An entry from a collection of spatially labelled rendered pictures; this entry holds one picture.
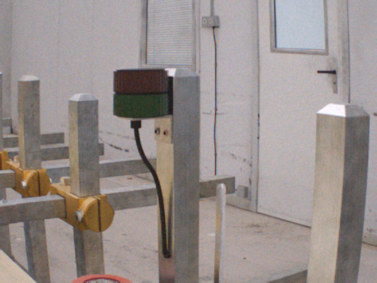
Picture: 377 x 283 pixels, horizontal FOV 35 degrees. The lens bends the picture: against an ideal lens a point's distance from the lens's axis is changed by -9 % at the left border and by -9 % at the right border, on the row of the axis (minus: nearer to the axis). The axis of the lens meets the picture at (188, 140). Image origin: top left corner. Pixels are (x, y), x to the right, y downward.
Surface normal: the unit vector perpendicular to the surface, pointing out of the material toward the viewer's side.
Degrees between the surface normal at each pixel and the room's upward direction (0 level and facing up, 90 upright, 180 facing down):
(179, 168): 90
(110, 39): 90
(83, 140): 90
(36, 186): 90
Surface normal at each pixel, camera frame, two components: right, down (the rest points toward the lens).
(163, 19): -0.83, 0.07
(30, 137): 0.57, 0.11
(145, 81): 0.25, 0.14
